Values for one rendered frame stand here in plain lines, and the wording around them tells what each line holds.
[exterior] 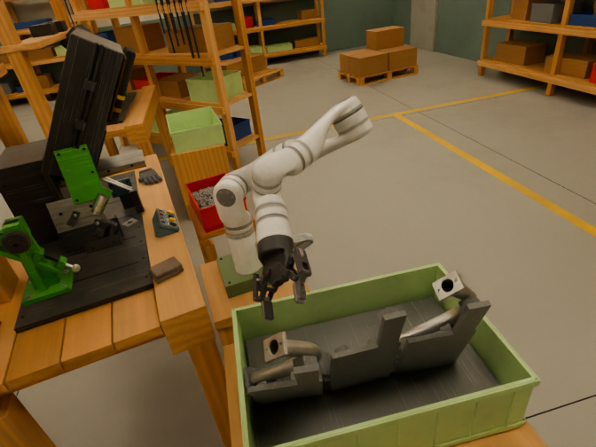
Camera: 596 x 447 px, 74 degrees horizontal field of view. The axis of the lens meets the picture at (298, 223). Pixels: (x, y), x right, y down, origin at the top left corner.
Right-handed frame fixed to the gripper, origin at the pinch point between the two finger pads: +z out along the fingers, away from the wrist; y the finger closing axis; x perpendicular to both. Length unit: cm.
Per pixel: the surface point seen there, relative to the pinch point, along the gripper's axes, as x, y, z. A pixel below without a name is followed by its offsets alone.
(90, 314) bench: -11, -78, -25
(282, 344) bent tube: -2.6, 1.3, 7.2
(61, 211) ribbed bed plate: -21, -93, -70
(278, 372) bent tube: 10.2, -15.3, 7.5
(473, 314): 28.7, 22.3, 5.3
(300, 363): 2.9, -0.7, 9.6
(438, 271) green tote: 57, 6, -17
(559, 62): 457, 81, -363
